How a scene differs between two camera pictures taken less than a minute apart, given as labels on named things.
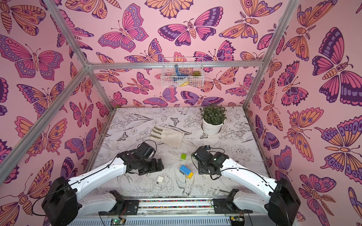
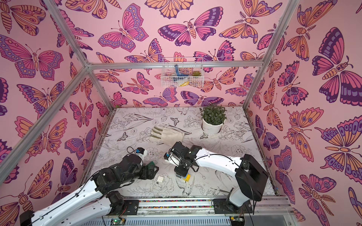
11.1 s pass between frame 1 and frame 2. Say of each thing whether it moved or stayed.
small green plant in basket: stayed
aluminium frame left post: stayed
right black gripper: moved
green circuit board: stayed
